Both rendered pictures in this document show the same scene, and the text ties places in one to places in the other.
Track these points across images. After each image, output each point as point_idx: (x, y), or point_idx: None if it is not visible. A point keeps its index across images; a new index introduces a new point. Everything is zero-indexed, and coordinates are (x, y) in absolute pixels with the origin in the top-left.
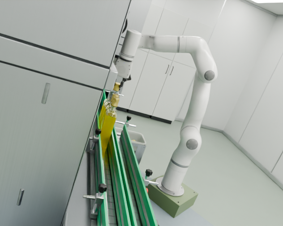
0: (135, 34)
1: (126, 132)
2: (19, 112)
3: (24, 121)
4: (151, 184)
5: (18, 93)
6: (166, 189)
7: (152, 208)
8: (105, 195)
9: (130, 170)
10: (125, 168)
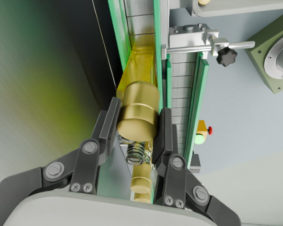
0: None
1: (196, 112)
2: None
3: None
4: (254, 58)
5: None
6: (277, 69)
7: (240, 74)
8: (151, 195)
9: (185, 153)
10: (182, 142)
